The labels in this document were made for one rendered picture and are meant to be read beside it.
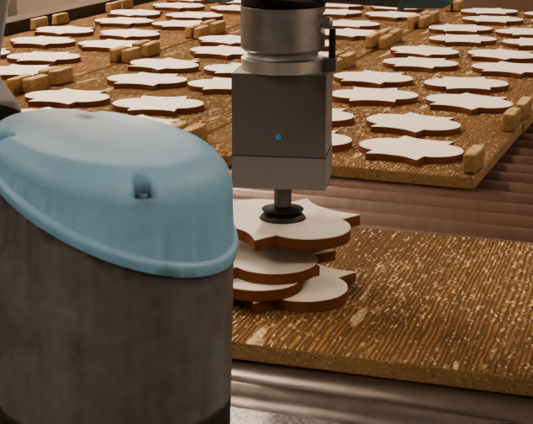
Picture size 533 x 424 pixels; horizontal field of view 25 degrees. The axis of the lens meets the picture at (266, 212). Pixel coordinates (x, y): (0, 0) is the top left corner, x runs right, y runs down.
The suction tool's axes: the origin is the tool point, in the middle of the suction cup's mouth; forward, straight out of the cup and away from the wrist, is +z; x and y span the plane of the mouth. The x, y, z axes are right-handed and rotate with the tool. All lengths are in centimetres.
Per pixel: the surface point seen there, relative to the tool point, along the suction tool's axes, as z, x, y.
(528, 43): 4, -155, -31
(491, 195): 6.8, -41.0, -20.5
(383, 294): 5.0, 2.3, -9.6
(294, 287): 3.1, 6.7, -2.0
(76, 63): 5, -121, 57
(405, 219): 6.7, -28.2, -10.4
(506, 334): 5.0, 10.4, -20.3
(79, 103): 4, -78, 43
